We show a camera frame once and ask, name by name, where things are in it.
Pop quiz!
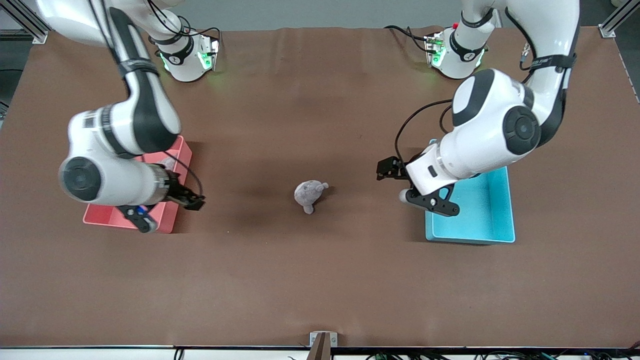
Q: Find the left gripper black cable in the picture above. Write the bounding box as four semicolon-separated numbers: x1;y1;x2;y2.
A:
395;99;455;162

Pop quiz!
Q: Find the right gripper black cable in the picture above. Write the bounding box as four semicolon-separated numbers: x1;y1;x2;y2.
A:
162;150;204;197

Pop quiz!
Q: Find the small metal edge bracket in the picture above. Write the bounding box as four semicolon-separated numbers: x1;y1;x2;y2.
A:
309;331;338;348

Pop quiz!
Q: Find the left arm base black cable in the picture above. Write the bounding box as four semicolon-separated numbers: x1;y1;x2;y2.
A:
384;25;431;54

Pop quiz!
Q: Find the right arm base black cable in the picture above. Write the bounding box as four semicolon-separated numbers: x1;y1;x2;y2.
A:
187;23;223;51

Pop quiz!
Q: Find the left arm base connector plate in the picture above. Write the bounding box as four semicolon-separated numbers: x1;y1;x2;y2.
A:
424;31;447;69

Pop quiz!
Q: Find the brown camera post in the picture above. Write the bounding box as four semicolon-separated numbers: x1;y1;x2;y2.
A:
306;334;332;360

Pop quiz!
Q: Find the blue plastic box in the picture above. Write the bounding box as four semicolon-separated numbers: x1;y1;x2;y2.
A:
424;139;516;245

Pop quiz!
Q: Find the aluminium frame profile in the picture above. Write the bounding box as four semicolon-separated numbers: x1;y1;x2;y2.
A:
0;0;51;44
598;7;640;39

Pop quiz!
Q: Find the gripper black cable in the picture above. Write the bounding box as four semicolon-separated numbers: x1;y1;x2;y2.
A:
162;150;204;197
395;99;455;162

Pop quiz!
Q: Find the pink plastic box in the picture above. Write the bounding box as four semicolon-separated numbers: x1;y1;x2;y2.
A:
82;135;193;235

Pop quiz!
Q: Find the right arm base connector plate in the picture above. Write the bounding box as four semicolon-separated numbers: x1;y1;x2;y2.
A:
196;36;221;72

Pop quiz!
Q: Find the brown table cover sheet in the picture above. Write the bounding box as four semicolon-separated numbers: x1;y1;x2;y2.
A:
0;26;640;349

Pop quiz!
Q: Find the arm base black cable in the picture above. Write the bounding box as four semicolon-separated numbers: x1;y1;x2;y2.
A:
187;23;223;51
384;25;431;54

